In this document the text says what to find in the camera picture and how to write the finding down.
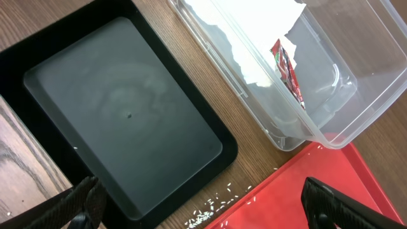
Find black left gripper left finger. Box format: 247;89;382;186
0;176;107;229

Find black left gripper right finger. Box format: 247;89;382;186
301;177;406;229

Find red ketchup packet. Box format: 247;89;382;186
270;39;305;109

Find red plastic tray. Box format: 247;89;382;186
208;142;402;228

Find black rectangular tray bin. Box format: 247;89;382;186
1;1;238;228

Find clear plastic bin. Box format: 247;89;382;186
170;0;406;151

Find white crumpled paper in bin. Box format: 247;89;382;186
186;0;306;88

